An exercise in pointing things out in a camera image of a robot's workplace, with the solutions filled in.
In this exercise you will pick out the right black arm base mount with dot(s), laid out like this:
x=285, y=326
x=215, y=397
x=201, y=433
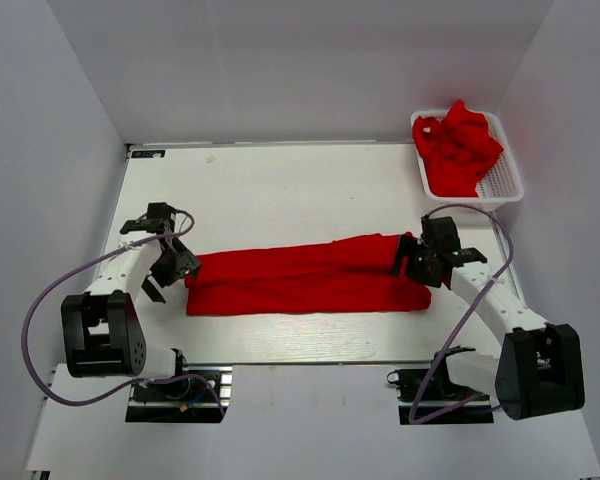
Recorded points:
x=439, y=393

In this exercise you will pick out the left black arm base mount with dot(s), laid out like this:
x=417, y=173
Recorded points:
x=185, y=402

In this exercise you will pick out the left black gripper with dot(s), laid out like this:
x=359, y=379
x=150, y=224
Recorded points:
x=186, y=262

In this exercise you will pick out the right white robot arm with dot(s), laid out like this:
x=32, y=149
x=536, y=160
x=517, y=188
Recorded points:
x=539, y=369

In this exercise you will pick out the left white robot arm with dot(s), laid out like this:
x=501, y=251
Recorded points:
x=101, y=328

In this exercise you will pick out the white plastic basket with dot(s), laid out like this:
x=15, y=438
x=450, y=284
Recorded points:
x=501, y=185

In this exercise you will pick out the red t shirt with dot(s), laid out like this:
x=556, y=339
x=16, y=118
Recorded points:
x=342, y=276

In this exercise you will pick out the blue label sticker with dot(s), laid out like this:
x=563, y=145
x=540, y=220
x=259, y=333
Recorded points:
x=148, y=154

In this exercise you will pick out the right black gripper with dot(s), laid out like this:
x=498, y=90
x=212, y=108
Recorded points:
x=409, y=247

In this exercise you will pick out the red shirts pile in basket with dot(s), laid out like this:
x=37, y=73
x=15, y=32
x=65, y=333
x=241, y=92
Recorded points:
x=457, y=151

